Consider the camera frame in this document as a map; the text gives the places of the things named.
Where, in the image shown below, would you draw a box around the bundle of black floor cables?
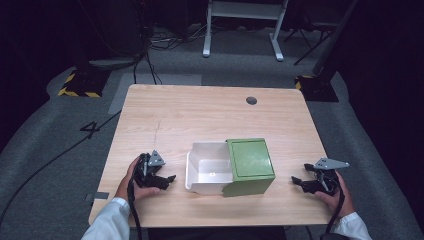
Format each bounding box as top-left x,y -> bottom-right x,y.
132,19 -> 209,86

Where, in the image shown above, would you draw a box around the black yellow striped stand base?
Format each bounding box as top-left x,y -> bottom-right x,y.
57,67 -> 112,99
294,74 -> 340,103

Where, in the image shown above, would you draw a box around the left hand-held gripper black cable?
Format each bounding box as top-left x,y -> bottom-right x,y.
126,178 -> 144,240

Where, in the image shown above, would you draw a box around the green drawer box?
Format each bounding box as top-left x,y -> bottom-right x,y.
222,137 -> 277,198

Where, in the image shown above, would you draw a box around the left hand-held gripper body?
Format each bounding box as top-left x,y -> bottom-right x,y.
133,149 -> 167,190

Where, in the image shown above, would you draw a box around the person's left hand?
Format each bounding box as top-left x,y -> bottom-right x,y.
114,155 -> 162,202

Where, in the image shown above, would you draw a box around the person's right hand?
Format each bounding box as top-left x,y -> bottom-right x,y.
313,170 -> 356,220

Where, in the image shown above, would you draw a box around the long black floor cable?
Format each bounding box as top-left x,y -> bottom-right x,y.
0,110 -> 122,228

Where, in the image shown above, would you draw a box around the white drawer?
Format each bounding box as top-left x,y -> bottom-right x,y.
184,141 -> 234,196

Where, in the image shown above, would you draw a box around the hand-held gripper black cable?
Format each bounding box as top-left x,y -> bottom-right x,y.
126,178 -> 144,240
320,184 -> 347,240

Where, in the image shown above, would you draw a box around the white metal stand frame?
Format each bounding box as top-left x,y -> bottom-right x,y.
202,0 -> 290,63

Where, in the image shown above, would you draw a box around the black tripod legs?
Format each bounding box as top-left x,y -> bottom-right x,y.
283,19 -> 338,66

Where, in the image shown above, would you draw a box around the right hand-held gripper black cable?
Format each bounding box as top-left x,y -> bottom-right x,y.
320,184 -> 347,240

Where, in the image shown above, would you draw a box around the grey tape piece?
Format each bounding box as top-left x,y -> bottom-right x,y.
84,191 -> 111,203

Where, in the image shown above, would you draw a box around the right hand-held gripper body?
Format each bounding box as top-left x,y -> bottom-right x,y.
308,157 -> 351,197

